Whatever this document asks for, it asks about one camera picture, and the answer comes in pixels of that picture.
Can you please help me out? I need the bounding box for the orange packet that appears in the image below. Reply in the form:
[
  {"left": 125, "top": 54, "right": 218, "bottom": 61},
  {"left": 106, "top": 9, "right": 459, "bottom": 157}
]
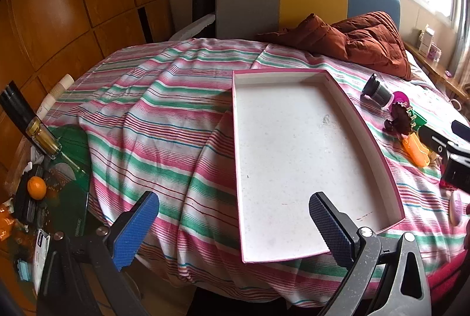
[{"left": 0, "top": 204, "right": 15, "bottom": 241}]

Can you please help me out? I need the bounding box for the teal green plastic holder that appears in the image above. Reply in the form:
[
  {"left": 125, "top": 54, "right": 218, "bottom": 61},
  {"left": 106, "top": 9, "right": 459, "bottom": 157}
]
[{"left": 409, "top": 108, "right": 428, "bottom": 129}]

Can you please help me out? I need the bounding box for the brown spiky brush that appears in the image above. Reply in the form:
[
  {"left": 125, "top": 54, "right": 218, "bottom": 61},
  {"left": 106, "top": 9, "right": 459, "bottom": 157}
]
[{"left": 384, "top": 103, "right": 415, "bottom": 135}]

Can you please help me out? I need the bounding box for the wooden shelf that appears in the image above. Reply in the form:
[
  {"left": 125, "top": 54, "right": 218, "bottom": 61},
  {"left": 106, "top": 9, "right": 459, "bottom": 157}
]
[{"left": 404, "top": 40, "right": 470, "bottom": 103}]

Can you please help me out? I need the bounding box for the brown quilted duvet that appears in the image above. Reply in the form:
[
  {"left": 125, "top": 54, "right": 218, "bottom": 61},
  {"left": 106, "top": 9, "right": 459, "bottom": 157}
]
[{"left": 256, "top": 11, "right": 412, "bottom": 81}]

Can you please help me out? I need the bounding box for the orange fruit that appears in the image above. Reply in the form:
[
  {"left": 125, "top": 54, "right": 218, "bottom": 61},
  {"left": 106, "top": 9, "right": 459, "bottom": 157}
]
[{"left": 27, "top": 176, "right": 47, "bottom": 200}]

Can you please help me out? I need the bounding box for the green glass nightstand top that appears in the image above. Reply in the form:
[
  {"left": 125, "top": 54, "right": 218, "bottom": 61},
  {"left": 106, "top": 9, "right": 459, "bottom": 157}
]
[{"left": 0, "top": 125, "right": 90, "bottom": 302}]

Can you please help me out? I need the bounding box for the white pillow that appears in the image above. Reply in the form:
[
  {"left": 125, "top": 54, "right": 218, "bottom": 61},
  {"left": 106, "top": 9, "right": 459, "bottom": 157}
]
[{"left": 404, "top": 49, "right": 430, "bottom": 81}]

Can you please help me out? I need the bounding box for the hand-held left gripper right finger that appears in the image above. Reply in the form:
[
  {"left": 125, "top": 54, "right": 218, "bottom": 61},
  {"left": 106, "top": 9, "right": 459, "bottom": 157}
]
[{"left": 308, "top": 192, "right": 432, "bottom": 316}]

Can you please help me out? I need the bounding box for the wooden wardrobe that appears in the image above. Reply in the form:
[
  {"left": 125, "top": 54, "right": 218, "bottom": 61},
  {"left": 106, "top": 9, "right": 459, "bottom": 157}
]
[{"left": 0, "top": 0, "right": 173, "bottom": 173}]

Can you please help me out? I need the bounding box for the black tube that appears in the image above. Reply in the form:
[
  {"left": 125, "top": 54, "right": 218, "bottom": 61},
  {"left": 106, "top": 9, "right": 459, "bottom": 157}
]
[{"left": 0, "top": 81, "right": 37, "bottom": 126}]

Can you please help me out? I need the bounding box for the stack of paper cups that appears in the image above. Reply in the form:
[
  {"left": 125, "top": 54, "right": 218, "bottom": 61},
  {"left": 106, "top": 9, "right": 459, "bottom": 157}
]
[{"left": 35, "top": 73, "right": 76, "bottom": 118}]

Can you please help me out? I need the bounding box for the grey yellow blue headboard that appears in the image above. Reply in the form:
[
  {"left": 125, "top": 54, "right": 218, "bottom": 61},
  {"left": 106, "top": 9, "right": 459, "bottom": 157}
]
[{"left": 215, "top": 0, "right": 401, "bottom": 41}]

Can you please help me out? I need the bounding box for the orange plastic clip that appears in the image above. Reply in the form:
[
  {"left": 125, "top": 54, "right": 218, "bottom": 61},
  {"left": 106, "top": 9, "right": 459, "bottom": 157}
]
[{"left": 400, "top": 132, "right": 434, "bottom": 168}]

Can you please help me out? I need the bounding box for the white box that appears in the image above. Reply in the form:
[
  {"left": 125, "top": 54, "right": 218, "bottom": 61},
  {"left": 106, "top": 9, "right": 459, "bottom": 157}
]
[{"left": 417, "top": 27, "right": 436, "bottom": 56}]

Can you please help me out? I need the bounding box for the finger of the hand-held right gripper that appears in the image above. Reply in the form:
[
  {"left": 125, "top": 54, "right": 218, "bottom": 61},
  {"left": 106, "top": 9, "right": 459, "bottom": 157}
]
[
  {"left": 451, "top": 119, "right": 470, "bottom": 142},
  {"left": 419, "top": 125, "right": 451, "bottom": 158}
]

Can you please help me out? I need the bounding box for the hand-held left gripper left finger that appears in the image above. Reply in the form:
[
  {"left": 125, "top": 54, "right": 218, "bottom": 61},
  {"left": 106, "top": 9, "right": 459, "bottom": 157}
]
[{"left": 37, "top": 191, "right": 160, "bottom": 316}]

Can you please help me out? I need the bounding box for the glass bottle gold liquid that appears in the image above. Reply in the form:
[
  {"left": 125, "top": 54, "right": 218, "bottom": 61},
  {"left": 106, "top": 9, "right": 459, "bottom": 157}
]
[{"left": 26, "top": 116, "right": 61, "bottom": 159}]

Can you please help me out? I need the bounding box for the white bed rail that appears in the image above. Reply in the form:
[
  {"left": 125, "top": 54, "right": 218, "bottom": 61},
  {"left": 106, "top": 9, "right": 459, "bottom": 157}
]
[{"left": 169, "top": 14, "right": 215, "bottom": 42}]

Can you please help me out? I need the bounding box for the pink white cardboard tray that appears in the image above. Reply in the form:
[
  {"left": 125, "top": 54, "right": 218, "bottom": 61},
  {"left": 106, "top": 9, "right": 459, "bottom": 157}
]
[{"left": 232, "top": 68, "right": 406, "bottom": 264}]

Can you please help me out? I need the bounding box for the black grey cylinder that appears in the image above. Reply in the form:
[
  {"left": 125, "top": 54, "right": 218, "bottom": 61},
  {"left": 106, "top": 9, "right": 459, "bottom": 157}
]
[{"left": 361, "top": 73, "right": 395, "bottom": 107}]

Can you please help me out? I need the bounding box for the black box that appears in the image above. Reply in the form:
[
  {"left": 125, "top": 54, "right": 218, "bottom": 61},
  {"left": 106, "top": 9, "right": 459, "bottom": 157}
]
[{"left": 16, "top": 173, "right": 45, "bottom": 225}]

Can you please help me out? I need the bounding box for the striped bedsheet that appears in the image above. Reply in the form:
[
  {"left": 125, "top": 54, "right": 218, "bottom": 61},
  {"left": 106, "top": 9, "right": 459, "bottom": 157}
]
[{"left": 48, "top": 38, "right": 470, "bottom": 302}]

